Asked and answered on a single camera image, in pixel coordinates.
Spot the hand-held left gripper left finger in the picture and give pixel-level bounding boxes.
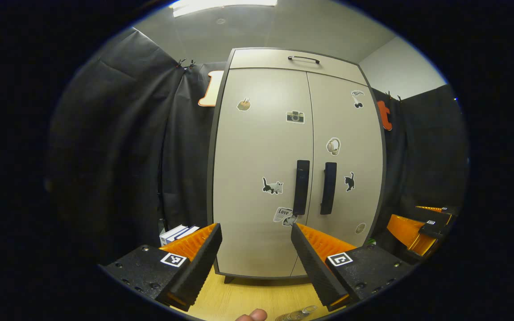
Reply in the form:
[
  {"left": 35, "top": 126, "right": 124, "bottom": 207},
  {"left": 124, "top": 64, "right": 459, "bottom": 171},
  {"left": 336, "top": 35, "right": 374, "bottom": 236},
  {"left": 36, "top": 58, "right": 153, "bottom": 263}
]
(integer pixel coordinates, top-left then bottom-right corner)
[{"left": 101, "top": 223, "right": 223, "bottom": 312}]

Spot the white and grey cabinet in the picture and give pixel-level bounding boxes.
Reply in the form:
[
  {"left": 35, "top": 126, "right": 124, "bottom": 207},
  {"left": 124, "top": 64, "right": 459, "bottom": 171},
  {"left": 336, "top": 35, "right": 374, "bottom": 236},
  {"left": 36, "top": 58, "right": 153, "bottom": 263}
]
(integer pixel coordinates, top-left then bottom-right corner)
[{"left": 206, "top": 47, "right": 387, "bottom": 284}]

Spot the light blue book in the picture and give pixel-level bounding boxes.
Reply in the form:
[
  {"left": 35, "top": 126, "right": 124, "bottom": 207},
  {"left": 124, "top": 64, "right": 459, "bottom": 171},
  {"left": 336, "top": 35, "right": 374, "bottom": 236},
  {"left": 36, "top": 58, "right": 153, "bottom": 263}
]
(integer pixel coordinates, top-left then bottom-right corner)
[{"left": 167, "top": 226, "right": 194, "bottom": 244}]

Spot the white cabinet door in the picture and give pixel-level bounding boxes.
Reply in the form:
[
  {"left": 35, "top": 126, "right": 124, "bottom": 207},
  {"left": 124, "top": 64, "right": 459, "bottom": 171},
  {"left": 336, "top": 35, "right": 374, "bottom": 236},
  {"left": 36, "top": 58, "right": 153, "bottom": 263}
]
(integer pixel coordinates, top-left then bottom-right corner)
[
  {"left": 212, "top": 68, "right": 315, "bottom": 278},
  {"left": 290, "top": 72, "right": 384, "bottom": 277}
]

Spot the ceiling light panel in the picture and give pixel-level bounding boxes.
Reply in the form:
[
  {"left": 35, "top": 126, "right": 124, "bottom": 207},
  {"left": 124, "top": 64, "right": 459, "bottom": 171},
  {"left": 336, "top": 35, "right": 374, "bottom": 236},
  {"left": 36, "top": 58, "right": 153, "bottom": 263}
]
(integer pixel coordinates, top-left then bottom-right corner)
[{"left": 172, "top": 0, "right": 279, "bottom": 18}]

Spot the black drawer handle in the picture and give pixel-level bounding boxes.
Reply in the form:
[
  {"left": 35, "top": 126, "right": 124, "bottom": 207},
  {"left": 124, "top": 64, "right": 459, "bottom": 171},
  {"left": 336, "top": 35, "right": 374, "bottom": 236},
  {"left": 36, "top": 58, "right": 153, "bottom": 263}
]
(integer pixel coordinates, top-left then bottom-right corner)
[{"left": 287, "top": 55, "right": 321, "bottom": 65}]

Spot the white cabinet drawer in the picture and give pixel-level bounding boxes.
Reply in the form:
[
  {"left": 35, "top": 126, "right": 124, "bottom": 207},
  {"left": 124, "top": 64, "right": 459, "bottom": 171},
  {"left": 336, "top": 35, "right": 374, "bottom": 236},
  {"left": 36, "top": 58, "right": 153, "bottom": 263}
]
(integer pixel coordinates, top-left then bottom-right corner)
[{"left": 229, "top": 48, "right": 369, "bottom": 86}]

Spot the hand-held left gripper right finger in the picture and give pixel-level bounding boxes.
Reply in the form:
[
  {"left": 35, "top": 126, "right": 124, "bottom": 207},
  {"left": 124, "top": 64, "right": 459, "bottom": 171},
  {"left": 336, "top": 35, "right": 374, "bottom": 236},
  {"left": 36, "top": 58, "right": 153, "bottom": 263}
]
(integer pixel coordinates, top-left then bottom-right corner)
[{"left": 290, "top": 223, "right": 414, "bottom": 313}]

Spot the clear plastic bottle green label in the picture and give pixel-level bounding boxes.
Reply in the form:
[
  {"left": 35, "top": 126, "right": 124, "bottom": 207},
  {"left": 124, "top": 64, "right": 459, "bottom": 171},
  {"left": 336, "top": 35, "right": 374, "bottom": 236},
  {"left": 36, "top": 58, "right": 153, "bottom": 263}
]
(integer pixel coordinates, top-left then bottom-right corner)
[{"left": 276, "top": 305, "right": 319, "bottom": 321}]

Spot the black door handle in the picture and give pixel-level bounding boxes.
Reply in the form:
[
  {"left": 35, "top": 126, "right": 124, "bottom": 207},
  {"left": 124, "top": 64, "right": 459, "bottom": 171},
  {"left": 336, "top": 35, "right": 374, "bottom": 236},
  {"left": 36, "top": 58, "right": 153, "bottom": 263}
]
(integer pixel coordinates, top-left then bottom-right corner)
[
  {"left": 319, "top": 162, "right": 338, "bottom": 216},
  {"left": 293, "top": 160, "right": 311, "bottom": 216}
]

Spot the white book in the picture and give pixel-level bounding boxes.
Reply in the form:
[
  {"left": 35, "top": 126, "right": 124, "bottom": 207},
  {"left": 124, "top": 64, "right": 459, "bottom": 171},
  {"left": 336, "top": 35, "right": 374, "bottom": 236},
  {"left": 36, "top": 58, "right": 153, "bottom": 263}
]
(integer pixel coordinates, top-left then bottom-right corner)
[{"left": 159, "top": 224, "right": 188, "bottom": 247}]

